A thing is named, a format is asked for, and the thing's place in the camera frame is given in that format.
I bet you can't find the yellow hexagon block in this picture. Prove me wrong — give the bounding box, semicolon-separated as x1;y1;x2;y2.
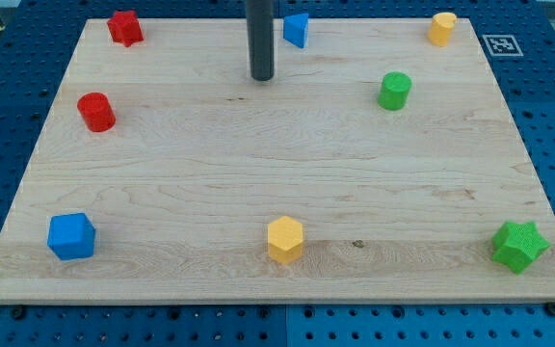
267;216;304;265

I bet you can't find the wooden board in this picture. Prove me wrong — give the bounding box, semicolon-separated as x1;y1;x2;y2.
0;17;555;306

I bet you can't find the green cylinder block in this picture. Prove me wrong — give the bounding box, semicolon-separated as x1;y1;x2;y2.
377;71;412;111

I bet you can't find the blue triangle block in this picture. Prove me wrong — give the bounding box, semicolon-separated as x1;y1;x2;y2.
282;13;309;48

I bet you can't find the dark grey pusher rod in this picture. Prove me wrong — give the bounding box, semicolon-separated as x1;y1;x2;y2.
245;0;274;82

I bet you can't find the red cylinder block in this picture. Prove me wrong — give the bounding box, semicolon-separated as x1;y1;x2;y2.
77;93;116;132

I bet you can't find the red star block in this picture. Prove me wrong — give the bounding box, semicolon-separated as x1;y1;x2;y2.
107;10;144;47

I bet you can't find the yellow heart block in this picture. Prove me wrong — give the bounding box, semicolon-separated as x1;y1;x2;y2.
427;12;458;47

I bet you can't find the blue cube block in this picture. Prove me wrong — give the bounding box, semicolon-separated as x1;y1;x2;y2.
47;213;95;261

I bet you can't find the green star block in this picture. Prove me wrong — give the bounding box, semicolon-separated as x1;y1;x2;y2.
491;221;551;275

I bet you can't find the white fiducial marker tag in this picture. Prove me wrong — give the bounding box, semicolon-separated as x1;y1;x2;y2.
483;34;523;57

